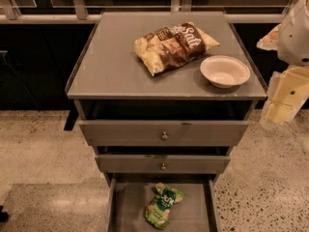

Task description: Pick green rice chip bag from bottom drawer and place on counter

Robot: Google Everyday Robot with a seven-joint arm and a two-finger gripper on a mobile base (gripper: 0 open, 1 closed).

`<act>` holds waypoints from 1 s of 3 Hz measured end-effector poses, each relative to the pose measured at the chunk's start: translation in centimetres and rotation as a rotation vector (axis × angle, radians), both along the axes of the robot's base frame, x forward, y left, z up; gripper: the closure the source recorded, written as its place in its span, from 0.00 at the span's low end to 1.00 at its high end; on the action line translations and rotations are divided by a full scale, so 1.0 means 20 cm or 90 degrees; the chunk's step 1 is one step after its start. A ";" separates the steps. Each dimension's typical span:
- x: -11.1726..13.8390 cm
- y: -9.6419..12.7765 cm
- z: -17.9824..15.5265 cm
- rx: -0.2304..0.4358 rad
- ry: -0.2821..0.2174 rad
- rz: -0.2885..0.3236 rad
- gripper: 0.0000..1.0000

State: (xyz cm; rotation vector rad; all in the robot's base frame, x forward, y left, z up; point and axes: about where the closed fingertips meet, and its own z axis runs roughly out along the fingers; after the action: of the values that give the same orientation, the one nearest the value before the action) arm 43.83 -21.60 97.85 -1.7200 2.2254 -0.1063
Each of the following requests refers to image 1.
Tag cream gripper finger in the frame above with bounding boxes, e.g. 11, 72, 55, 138
260, 65, 309, 130
256, 24, 280, 50

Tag brass drawer knob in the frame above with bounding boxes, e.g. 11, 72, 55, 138
161, 131, 169, 141
160, 163, 167, 171

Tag green rice chip bag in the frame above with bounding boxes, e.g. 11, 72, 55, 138
145, 183, 185, 230

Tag grey drawer cabinet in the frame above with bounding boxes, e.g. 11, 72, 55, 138
64, 11, 269, 232

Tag brass middle drawer knob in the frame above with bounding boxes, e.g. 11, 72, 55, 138
160, 163, 167, 171

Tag white paper bowl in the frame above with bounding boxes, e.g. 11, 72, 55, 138
200, 55, 250, 89

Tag black object at floor edge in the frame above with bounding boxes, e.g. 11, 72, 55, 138
0, 206, 9, 222

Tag grey middle drawer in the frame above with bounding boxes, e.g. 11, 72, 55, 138
95, 155, 231, 174

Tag brass top drawer knob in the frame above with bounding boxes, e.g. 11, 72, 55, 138
161, 131, 169, 141

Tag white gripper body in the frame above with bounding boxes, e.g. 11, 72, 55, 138
277, 0, 309, 66

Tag brown salt chip bag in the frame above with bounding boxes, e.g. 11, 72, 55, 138
134, 22, 220, 76

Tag white metal railing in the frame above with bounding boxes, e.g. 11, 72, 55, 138
0, 0, 298, 24

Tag grey top drawer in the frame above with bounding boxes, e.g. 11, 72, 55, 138
80, 120, 248, 147

